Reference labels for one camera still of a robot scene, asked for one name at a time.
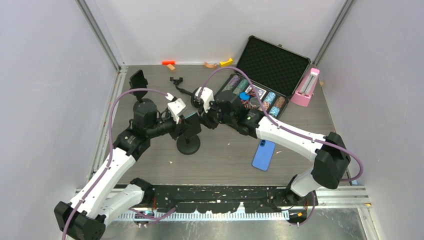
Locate green chip stack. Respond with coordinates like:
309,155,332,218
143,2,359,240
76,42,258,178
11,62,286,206
233,79,249,95

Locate small-clamp black phone stand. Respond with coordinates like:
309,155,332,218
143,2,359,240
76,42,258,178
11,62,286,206
169,76,203,109

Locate dark green-edged smartphone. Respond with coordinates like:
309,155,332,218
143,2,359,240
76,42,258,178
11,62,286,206
182,112,202,139

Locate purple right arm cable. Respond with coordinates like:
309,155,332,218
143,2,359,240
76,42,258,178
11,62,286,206
195,66,365,228

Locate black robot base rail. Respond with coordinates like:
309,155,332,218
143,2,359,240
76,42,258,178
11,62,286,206
137,185,318,214

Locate black poker chip case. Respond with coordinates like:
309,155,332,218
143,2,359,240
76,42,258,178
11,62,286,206
236,35,311,119

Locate pink metronome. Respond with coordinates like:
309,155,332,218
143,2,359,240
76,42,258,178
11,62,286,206
290,68,320,107

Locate brown chip stack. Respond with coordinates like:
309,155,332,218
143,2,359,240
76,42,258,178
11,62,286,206
273,96,285,109

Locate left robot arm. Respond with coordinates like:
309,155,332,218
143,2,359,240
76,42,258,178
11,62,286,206
54,98,187,240

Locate blue round chip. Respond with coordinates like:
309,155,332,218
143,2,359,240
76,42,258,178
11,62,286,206
238,92,250,101

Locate black smartphone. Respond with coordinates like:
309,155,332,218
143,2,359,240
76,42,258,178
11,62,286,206
129,69,148,98

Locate blue smartphone face down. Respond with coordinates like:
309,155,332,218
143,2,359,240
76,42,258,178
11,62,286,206
251,140,276,172

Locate yellow wooden block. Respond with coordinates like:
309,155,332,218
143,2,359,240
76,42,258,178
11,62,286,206
219,57,233,68

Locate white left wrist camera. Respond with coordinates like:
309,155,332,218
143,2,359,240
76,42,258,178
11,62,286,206
165,92,187,124

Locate clear dealer button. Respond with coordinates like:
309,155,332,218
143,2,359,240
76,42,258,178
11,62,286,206
249,97,261,109

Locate brown wooden arch block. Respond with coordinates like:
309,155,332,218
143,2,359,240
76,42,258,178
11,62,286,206
203,61,217,69

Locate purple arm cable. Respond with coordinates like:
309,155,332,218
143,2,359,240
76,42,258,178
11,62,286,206
195,66,365,228
61,88,178,240

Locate orange wooden block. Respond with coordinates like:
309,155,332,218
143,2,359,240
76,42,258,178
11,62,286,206
161,60,176,65

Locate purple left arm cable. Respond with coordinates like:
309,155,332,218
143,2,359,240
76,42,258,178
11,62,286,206
61,88,178,240

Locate light blue chip stack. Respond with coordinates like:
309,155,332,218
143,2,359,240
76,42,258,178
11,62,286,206
263,91,276,104

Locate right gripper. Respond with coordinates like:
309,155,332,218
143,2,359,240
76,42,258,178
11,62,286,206
199,97,237,129

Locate purple chip stack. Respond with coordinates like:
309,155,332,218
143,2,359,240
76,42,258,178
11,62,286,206
225,75,240,90

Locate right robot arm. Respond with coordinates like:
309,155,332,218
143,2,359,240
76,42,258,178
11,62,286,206
192,87,351,205

